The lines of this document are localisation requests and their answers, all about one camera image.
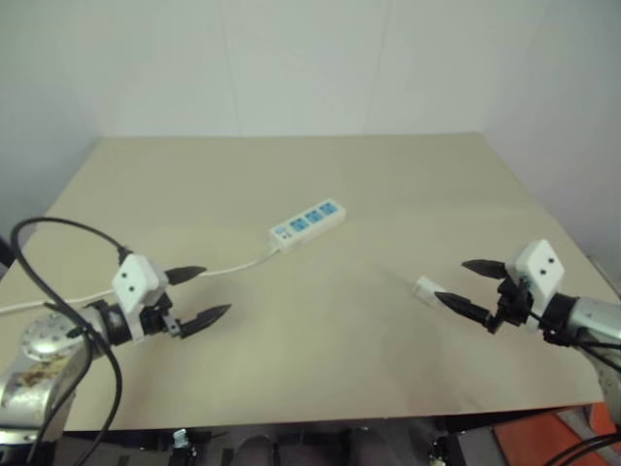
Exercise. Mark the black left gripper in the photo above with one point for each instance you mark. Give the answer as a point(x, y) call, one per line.
point(156, 318)

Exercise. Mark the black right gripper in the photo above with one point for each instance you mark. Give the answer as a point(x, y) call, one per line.
point(513, 302)

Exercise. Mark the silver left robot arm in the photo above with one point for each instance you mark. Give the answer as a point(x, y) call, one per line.
point(34, 374)

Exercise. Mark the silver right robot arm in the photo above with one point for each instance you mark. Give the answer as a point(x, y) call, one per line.
point(589, 320)

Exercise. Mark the white plug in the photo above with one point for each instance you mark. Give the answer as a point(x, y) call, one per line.
point(427, 288)

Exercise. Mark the white blue power strip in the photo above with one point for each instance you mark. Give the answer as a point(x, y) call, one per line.
point(308, 223)

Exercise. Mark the small grey table clamp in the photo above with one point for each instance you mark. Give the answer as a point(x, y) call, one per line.
point(180, 438)

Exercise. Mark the dark rounded shape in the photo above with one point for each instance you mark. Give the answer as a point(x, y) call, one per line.
point(256, 451)

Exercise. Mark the orange object under table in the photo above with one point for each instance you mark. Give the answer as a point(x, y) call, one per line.
point(548, 437)

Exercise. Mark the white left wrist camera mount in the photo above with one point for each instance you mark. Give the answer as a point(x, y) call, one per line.
point(137, 276)

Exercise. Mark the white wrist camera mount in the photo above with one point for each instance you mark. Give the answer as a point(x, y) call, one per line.
point(137, 276)
point(543, 267)

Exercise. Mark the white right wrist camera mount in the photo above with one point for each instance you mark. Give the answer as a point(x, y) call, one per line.
point(543, 267)

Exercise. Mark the black table frame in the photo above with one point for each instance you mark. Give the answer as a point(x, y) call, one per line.
point(339, 437)

